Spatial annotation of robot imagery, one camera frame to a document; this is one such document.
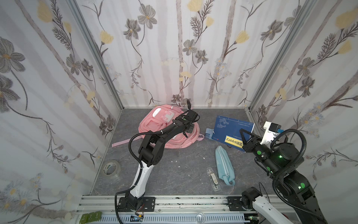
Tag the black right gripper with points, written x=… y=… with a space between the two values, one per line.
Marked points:
x=252 y=145

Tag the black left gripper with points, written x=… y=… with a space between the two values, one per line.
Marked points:
x=189 y=116

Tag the blue paperback book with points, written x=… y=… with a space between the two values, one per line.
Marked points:
x=227 y=131

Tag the pink school backpack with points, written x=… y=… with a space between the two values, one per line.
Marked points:
x=160 y=123

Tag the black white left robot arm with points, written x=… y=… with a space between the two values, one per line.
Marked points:
x=147 y=158

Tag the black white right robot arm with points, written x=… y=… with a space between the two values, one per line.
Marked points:
x=280 y=162

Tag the blue pencil sharpener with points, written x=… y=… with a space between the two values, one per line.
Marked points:
x=209 y=133

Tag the light blue pencil case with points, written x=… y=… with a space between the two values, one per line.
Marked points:
x=224 y=166

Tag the clear plastic stapler box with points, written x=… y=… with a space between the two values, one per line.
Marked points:
x=213 y=179

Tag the clear tape roll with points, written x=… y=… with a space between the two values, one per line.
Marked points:
x=110 y=169

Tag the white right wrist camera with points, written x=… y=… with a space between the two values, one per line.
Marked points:
x=272 y=130

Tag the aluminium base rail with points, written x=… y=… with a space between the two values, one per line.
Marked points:
x=212 y=209

